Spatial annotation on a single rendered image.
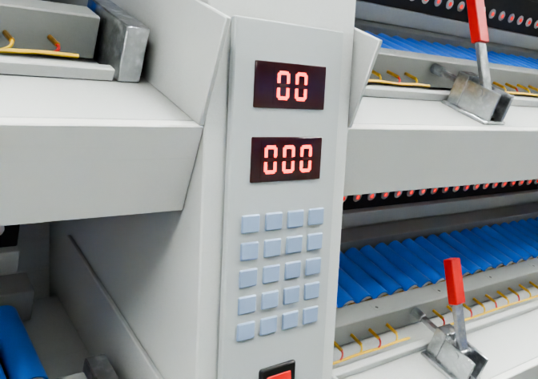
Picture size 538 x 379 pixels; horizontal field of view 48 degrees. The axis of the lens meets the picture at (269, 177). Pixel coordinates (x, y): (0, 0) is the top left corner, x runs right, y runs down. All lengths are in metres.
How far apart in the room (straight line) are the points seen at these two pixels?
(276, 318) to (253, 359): 0.02
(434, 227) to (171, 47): 0.44
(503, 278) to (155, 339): 0.39
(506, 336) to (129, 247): 0.37
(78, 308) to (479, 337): 0.34
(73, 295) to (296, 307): 0.16
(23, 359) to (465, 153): 0.31
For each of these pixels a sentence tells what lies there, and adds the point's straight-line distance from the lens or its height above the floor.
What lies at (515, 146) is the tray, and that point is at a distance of 0.50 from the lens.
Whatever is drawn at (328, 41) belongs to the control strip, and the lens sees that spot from 0.32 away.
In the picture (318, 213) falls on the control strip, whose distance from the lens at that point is 0.32.
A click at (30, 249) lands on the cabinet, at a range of 0.47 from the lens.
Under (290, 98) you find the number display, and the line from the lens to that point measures 0.30.
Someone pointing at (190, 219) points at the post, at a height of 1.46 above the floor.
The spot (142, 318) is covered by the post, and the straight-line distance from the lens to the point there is 0.35.
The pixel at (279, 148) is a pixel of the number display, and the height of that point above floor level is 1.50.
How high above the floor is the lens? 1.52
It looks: 7 degrees down
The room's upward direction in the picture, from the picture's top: 3 degrees clockwise
